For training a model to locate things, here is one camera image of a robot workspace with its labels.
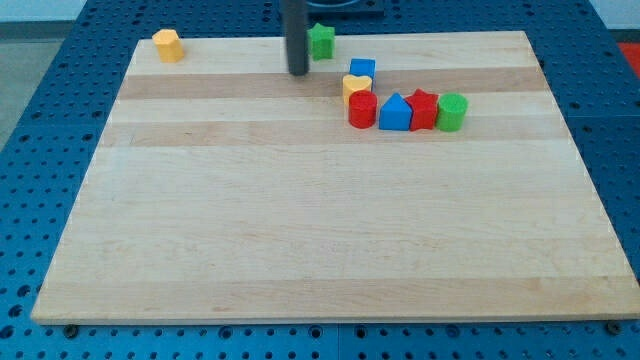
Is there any green star block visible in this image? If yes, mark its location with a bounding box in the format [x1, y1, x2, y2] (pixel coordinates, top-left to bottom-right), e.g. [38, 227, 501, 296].
[307, 23, 335, 61]

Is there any red star block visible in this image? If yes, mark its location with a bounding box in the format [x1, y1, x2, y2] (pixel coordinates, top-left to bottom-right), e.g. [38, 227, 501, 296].
[405, 88, 439, 131]

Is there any red cylinder block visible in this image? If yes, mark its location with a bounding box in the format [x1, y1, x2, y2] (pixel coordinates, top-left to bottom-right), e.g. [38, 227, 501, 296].
[348, 90, 378, 129]

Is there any light wooden board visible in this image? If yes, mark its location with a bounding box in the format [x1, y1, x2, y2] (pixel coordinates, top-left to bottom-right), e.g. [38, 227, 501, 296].
[31, 31, 639, 325]

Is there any blue triangle block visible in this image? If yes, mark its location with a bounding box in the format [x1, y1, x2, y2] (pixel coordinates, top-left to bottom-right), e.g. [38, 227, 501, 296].
[379, 93, 413, 131]

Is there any yellow heart block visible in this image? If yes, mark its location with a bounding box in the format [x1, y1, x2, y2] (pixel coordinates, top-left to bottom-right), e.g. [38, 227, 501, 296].
[342, 74, 373, 105]

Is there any blue cube block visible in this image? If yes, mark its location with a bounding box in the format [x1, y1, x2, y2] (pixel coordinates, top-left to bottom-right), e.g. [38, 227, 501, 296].
[349, 58, 376, 86]

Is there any green cylinder block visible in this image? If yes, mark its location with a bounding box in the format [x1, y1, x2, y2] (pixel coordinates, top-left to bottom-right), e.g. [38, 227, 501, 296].
[436, 93, 468, 132]

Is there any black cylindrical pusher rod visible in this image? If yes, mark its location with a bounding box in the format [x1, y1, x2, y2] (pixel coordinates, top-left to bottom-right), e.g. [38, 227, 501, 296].
[280, 0, 309, 76]

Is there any yellow hexagon block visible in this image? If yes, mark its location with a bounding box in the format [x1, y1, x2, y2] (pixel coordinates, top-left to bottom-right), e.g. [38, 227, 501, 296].
[152, 29, 184, 63]

